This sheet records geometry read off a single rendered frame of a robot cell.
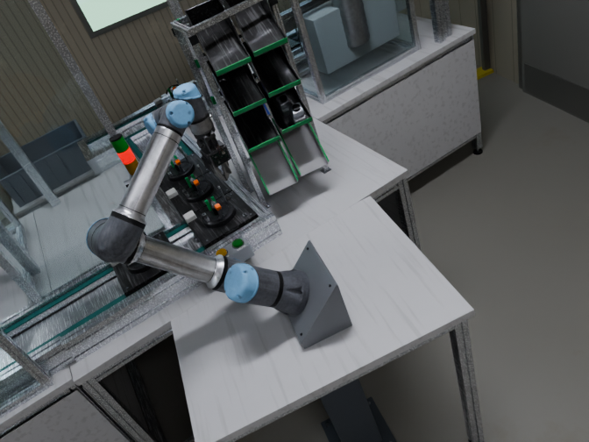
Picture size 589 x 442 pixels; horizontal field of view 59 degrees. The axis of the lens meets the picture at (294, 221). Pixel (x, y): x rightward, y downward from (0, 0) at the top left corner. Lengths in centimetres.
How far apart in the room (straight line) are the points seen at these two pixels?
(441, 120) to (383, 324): 192
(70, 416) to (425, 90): 241
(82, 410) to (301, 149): 130
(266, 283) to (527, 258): 173
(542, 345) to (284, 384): 138
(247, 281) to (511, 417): 134
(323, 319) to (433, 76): 193
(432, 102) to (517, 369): 157
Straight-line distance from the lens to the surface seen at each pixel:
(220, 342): 180
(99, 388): 209
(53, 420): 216
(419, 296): 169
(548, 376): 254
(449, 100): 332
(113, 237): 144
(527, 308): 275
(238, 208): 211
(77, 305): 221
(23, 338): 226
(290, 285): 161
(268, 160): 210
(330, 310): 158
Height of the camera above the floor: 214
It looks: 37 degrees down
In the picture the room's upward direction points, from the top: 21 degrees counter-clockwise
